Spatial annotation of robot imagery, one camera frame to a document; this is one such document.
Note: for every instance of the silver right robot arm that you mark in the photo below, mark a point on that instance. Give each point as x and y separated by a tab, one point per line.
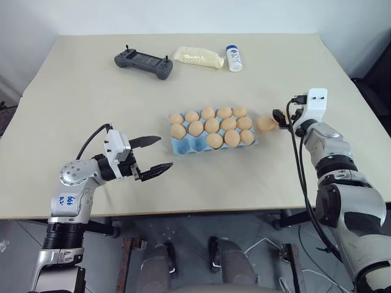
360	213

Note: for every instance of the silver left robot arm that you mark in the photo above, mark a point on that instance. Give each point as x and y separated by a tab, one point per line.
76	171

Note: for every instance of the clear bag of rice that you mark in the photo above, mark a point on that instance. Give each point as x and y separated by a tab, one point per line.
198	57

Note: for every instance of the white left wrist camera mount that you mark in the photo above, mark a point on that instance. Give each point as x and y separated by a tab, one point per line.
114	146

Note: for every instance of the dark floor object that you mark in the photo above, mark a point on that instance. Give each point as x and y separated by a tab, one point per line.
6	117

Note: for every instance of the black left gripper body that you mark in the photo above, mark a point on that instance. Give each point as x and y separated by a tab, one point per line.
125	168

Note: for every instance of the rusty metal stand bar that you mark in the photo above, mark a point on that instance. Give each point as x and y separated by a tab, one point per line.
127	262
294	265

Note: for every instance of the dark rounded robot leg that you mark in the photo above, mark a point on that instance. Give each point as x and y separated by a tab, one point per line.
236	265
157	268

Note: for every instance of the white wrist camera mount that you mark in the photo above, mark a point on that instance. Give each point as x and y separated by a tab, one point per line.
114	146
317	103

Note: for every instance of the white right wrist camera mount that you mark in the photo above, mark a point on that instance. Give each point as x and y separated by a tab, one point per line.
317	103

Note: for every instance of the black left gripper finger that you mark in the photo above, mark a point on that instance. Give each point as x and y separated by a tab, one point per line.
143	142
155	171

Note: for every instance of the grey handheld remote controller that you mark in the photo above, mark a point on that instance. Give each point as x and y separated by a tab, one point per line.
143	59

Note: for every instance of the brown egg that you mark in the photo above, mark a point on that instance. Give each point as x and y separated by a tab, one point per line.
209	112
192	116
244	123
212	125
178	130
232	138
214	140
247	137
224	112
195	128
239	111
264	124
228	124
176	118

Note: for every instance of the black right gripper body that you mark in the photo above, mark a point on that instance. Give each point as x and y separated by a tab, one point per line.
295	118

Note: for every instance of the white bottle with blue cap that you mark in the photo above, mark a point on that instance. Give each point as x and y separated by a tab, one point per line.
234	59

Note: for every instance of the black table frame bar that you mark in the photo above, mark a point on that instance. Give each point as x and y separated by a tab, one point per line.
290	218
102	227

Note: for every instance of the blue egg carton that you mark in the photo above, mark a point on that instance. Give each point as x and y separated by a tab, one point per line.
186	148

